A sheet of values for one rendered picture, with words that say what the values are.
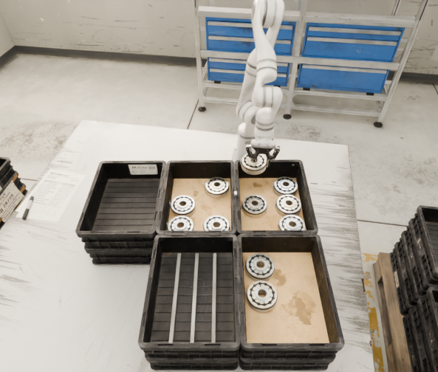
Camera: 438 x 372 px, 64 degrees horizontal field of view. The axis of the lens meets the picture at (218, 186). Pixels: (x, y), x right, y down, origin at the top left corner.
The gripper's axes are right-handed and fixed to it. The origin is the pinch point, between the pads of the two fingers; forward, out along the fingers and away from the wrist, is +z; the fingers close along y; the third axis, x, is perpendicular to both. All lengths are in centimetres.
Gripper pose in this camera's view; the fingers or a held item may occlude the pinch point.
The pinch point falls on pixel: (261, 162)
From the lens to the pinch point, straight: 145.1
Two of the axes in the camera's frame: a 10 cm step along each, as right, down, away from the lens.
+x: -1.3, 7.3, -6.7
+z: 0.3, 6.8, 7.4
